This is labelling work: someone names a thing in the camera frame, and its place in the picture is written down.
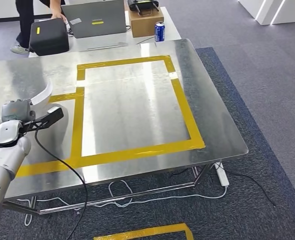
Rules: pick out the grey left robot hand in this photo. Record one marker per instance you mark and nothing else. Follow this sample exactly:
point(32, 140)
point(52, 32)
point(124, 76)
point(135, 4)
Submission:
point(16, 111)

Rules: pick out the white curved car part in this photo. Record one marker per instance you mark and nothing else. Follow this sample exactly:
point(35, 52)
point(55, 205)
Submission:
point(44, 96)

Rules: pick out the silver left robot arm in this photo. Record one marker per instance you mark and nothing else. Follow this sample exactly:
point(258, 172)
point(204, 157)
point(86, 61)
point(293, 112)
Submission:
point(4, 155)

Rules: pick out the stainless steel workbench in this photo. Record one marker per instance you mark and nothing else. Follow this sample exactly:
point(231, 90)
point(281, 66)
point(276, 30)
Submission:
point(212, 99)

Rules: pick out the black hard case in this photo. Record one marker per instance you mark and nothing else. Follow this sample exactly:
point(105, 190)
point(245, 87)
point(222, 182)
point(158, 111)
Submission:
point(48, 38)

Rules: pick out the person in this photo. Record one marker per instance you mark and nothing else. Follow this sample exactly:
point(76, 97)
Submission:
point(25, 20)

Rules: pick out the grey laptop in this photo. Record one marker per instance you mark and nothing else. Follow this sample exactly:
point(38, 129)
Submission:
point(95, 20)

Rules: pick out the brown cardboard box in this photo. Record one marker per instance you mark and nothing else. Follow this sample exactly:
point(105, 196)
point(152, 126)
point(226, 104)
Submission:
point(145, 24)

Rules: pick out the black device with antennas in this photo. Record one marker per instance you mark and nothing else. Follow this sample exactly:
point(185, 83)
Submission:
point(142, 5)

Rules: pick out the blue drink can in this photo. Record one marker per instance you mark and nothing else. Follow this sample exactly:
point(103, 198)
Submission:
point(159, 33)

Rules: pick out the yellow floor tape square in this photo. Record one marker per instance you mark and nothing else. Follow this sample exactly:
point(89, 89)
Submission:
point(149, 231)

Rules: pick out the yellow tape double rectangle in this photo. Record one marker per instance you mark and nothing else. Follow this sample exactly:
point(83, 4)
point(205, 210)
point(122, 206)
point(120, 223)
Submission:
point(185, 109)

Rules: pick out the white power strip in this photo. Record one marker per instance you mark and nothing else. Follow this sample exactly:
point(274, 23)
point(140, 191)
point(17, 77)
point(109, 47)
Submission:
point(222, 177)

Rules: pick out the white partition block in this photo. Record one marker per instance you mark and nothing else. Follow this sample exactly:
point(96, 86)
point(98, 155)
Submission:
point(287, 13)

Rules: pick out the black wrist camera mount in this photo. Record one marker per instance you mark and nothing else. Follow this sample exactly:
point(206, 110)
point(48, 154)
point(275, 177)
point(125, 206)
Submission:
point(50, 117)

